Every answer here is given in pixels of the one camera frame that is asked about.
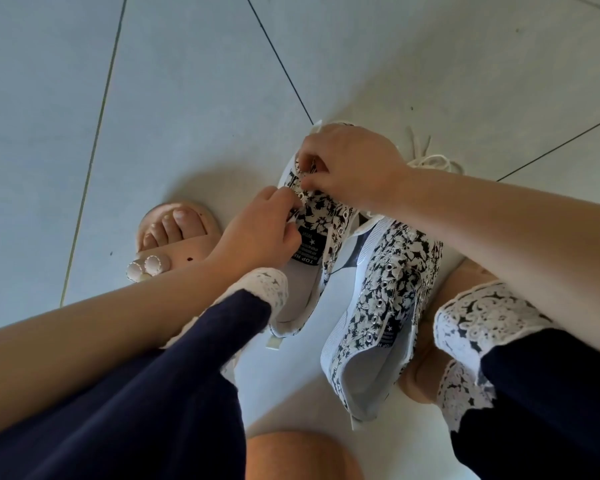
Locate pink slipper with green charm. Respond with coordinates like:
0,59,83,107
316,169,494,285
399,259,496,405

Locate floral sneaker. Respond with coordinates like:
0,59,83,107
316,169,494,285
267,119,361,351
321,219,443,431

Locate person's right forearm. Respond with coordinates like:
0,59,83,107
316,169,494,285
392,167,600,363

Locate person's left forearm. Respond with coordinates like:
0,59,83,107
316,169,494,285
0,259,241,443

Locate person's left hand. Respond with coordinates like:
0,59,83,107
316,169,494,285
207,186,303,275

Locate pink slipper with white charms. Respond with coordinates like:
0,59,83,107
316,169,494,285
125,200,241,385

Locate person's left leg navy trousers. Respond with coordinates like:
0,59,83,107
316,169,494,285
0,268,289,480

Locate person's right hand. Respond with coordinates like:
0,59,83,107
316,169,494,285
295,123,411,214

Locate person's leg navy trousers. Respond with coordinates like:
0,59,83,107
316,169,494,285
0,268,289,480
432,280,600,480

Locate person's right leg navy trousers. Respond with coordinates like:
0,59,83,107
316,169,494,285
432,280,600,480

